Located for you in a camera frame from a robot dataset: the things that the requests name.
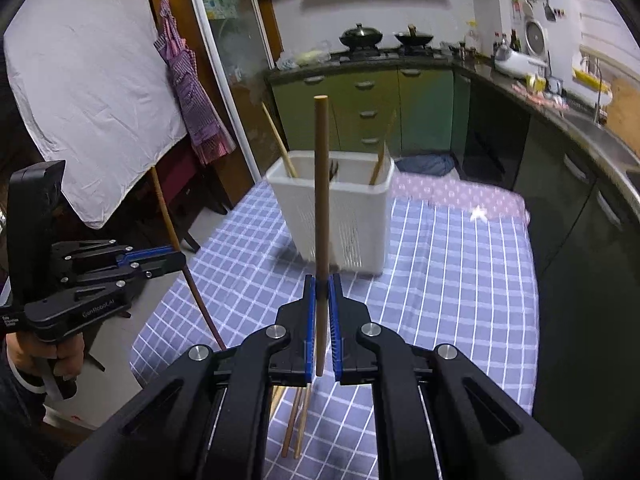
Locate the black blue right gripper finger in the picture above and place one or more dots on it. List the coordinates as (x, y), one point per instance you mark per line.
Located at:
(153, 262)

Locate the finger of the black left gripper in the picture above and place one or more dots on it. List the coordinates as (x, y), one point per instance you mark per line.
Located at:
(89, 248)

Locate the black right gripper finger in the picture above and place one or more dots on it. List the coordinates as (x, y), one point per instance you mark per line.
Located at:
(406, 385)
(240, 384)

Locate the brown wooden chopstick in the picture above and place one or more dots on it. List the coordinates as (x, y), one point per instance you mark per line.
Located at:
(291, 421)
(302, 422)
(321, 222)

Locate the light wooden chopstick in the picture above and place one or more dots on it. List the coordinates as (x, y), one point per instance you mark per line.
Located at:
(289, 167)
(382, 149)

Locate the green kitchen cabinets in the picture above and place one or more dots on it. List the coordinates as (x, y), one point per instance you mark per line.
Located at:
(584, 220)

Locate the steel kitchen sink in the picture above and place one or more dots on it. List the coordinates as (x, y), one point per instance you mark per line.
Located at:
(614, 150)

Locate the person's left hand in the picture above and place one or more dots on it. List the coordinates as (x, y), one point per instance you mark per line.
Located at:
(20, 376)

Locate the blue checkered tablecloth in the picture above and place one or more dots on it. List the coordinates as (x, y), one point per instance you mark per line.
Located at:
(449, 278)

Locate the purple plaid apron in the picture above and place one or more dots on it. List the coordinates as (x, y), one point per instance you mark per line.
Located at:
(209, 137)

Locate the white slotted utensil holder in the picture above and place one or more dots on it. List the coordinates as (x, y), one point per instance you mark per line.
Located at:
(359, 208)

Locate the pink patterned cloth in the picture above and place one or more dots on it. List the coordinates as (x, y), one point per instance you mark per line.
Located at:
(456, 193)

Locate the black fork in holder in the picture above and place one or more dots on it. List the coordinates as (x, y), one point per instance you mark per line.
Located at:
(333, 170)

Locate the white hanging sheet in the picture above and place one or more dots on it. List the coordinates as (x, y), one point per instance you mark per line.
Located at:
(93, 92)

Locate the blue cloth on floor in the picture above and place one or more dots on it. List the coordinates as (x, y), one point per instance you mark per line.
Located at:
(432, 165)

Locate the glass sliding door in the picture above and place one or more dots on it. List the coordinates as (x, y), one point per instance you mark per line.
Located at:
(238, 51)

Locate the black wok with lid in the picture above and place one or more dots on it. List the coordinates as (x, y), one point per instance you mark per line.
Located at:
(361, 38)

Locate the white rice cooker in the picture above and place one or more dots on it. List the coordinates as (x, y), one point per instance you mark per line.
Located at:
(517, 64)

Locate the wooden cutting board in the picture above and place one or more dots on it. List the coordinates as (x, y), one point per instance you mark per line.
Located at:
(623, 112)

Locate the black wok with handle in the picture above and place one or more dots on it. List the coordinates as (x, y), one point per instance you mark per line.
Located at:
(412, 39)

